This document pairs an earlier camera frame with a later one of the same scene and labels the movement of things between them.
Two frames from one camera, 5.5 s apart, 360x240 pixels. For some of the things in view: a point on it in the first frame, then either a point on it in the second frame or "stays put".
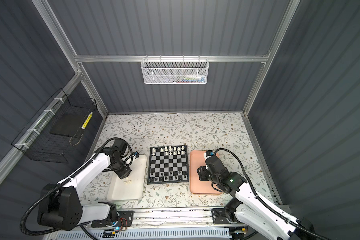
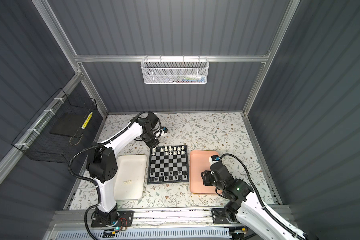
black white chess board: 168,164 stays put
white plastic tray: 131,188 stays put
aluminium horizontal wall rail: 171,58 stays put
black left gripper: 125,172 -> 156,142
